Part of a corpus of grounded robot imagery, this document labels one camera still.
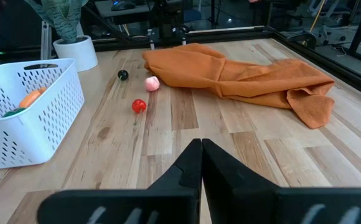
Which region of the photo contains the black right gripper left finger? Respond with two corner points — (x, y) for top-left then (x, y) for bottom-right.
(37, 139), (204, 224)

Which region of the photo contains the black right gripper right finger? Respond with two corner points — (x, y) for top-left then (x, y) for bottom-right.
(201, 139), (361, 224)

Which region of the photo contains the orange sliced toy vegetable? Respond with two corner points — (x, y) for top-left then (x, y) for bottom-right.
(18, 86), (47, 109)

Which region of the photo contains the green toy pepper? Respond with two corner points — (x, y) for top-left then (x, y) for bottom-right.
(2, 107), (26, 118)

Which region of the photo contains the small red toy tomato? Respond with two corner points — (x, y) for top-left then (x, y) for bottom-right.
(131, 98), (148, 125)

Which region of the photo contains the orange cloth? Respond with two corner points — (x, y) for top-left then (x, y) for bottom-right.
(141, 42), (335, 130)

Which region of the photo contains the pale pink toy fruit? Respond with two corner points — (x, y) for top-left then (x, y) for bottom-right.
(144, 75), (161, 92)

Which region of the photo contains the white perforated plastic basket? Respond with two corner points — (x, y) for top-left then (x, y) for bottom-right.
(0, 58), (85, 171)

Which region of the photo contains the snake plant in white pot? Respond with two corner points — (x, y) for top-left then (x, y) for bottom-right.
(23, 0), (99, 73)

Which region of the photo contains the dark grey desk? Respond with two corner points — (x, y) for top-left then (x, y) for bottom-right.
(93, 0), (156, 19)

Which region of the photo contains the silver aluminium strut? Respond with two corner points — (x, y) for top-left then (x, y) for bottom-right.
(40, 21), (52, 62)

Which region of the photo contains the black computer mouse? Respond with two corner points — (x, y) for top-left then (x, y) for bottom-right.
(110, 0), (137, 12)

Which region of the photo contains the yellow cable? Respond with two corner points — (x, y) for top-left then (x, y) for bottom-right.
(307, 0), (361, 56)

